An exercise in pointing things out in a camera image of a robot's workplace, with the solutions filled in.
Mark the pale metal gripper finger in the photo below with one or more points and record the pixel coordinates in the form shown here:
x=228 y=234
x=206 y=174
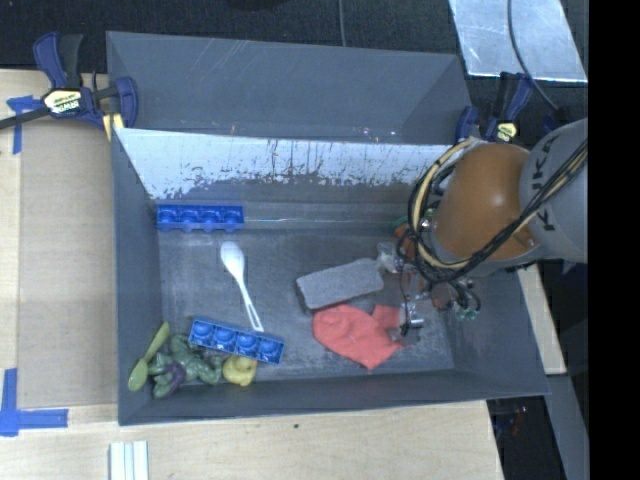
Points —
x=413 y=311
x=413 y=326

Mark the orange and green toy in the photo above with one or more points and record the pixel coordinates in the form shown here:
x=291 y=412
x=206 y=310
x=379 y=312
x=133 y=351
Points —
x=403 y=234

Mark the red cloth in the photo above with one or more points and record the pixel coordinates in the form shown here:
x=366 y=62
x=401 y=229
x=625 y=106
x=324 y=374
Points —
x=350 y=335

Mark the grey sponge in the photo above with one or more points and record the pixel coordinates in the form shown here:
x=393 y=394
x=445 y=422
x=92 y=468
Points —
x=340 y=283

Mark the blue toy building brick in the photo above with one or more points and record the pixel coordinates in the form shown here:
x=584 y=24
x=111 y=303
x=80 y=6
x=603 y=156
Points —
x=200 y=217
x=235 y=340

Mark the yellow rubber duck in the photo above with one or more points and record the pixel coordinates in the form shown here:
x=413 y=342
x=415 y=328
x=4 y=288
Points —
x=239 y=370

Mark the white plastic spoon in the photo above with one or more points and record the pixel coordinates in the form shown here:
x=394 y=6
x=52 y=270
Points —
x=233 y=258

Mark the green toy figure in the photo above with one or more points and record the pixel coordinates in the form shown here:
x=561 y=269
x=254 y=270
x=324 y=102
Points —
x=187 y=365

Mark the grey metal bin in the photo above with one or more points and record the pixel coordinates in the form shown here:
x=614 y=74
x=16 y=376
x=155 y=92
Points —
x=280 y=93

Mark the green plastic spoon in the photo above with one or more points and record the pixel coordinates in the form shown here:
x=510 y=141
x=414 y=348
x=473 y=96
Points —
x=140 y=373

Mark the pale wood board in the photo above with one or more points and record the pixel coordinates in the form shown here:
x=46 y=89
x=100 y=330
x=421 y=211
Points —
x=65 y=268

